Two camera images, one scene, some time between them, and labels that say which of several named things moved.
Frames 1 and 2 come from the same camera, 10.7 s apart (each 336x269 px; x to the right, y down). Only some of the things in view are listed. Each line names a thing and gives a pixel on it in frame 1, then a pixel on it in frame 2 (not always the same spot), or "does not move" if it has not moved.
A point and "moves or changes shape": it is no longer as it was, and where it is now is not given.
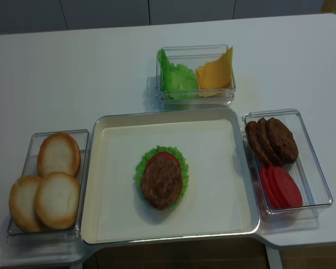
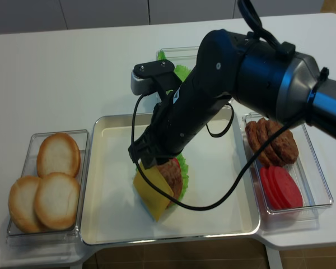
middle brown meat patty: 274,156 does not move
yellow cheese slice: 215,77 moves or changes shape
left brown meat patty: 253,137 does not move
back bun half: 58,152 does not move
